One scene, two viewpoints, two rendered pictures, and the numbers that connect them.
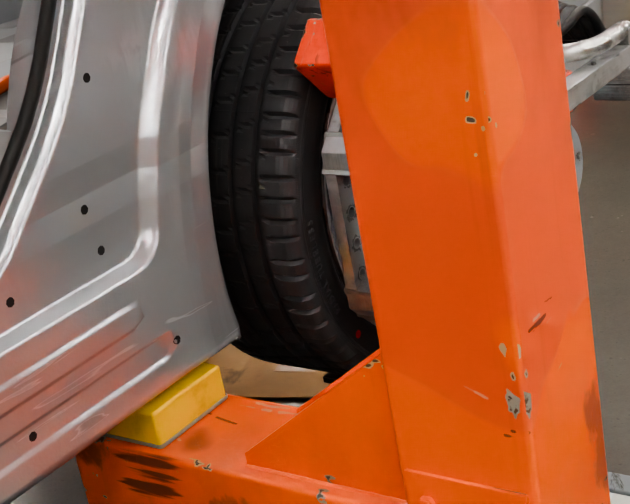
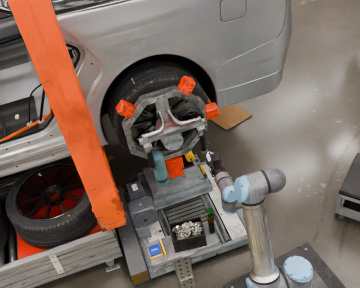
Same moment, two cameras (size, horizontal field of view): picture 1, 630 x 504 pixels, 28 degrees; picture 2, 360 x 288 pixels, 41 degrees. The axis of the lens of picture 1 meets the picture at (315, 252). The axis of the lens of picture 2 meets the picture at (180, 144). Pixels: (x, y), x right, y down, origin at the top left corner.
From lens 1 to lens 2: 2.35 m
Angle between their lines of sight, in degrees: 40
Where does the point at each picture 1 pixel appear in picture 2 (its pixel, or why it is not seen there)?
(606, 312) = (302, 134)
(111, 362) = not seen: hidden behind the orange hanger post
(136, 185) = not seen: hidden behind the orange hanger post
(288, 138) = (115, 118)
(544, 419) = (95, 201)
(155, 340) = not seen: hidden behind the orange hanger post
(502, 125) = (79, 166)
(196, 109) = (96, 108)
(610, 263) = (325, 116)
